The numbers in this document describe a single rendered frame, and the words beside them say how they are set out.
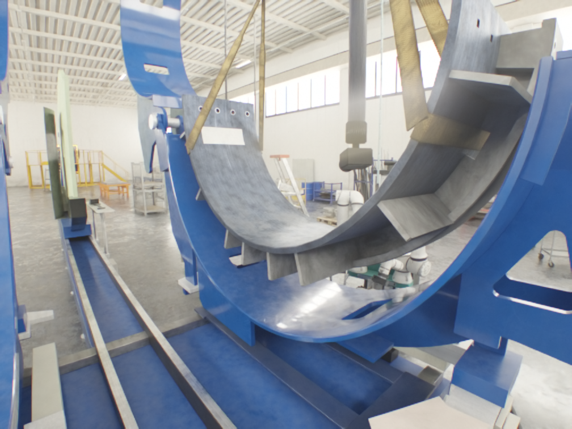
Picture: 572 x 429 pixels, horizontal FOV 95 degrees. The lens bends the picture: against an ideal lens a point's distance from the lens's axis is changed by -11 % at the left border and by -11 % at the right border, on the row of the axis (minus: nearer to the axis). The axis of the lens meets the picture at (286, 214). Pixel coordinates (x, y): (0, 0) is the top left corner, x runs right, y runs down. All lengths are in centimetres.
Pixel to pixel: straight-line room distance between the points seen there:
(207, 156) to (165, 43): 238
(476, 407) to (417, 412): 26
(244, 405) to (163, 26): 428
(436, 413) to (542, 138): 109
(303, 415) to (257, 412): 24
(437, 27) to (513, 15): 1037
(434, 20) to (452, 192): 83
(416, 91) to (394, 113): 1243
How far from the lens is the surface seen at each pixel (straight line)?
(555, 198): 130
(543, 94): 87
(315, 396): 174
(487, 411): 158
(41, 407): 191
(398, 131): 1327
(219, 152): 251
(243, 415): 180
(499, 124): 142
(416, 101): 103
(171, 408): 191
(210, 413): 163
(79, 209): 472
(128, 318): 278
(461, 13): 105
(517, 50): 140
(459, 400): 158
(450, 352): 198
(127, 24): 446
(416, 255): 282
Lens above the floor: 185
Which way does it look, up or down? 10 degrees down
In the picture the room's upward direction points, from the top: straight up
